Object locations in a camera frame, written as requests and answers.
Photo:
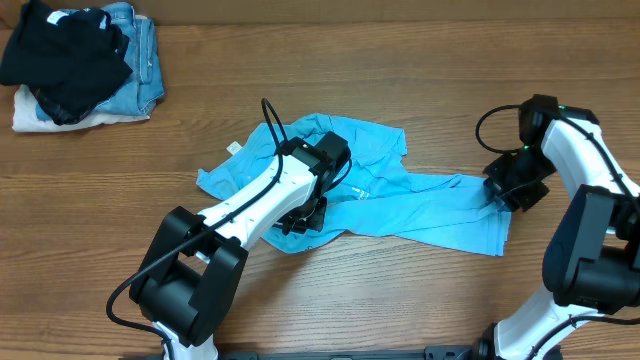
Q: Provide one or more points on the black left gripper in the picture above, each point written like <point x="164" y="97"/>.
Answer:
<point x="316" y="221"/>

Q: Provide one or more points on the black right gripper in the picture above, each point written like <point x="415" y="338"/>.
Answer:
<point x="497" y="187"/>

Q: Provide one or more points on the light blue printed t-shirt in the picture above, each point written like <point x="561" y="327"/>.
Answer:
<point x="379" y="197"/>

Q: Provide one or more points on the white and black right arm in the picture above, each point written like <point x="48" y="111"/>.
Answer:
<point x="590" y="268"/>

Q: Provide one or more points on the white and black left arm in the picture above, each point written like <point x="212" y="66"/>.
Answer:
<point x="191" y="271"/>

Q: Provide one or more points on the blue denim jeans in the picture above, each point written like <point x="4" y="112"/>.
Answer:
<point x="144" y="86"/>

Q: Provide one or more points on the black folded garment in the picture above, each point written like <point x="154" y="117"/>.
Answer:
<point x="70" y="62"/>

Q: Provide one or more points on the white folded garment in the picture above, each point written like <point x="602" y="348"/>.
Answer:
<point x="26" y="121"/>

